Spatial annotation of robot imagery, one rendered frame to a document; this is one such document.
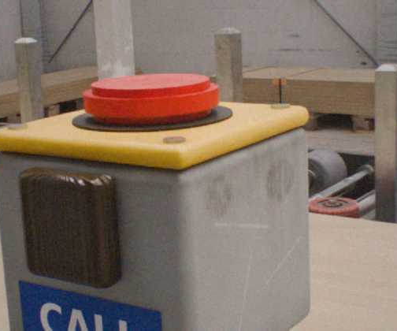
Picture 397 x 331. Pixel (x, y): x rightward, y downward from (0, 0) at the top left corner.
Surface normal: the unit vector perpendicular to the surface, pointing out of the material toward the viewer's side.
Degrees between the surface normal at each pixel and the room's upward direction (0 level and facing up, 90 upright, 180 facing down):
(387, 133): 90
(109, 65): 90
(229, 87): 90
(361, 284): 0
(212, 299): 90
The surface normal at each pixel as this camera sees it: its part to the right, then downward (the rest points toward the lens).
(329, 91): -0.58, 0.21
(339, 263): -0.05, -0.98
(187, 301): 0.19, 0.21
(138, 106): -0.09, 0.22
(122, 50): 0.83, 0.08
